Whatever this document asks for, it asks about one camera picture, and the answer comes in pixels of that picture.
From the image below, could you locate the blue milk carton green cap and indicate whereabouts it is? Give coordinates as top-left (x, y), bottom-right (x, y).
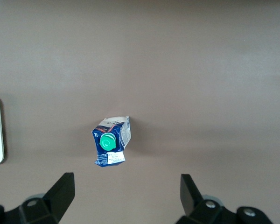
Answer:
top-left (91, 115), bottom-right (133, 167)

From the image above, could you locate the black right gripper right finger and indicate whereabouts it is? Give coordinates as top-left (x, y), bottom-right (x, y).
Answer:
top-left (177, 173), bottom-right (227, 224)

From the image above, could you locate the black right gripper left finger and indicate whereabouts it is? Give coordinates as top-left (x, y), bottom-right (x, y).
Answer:
top-left (4, 172), bottom-right (76, 224)

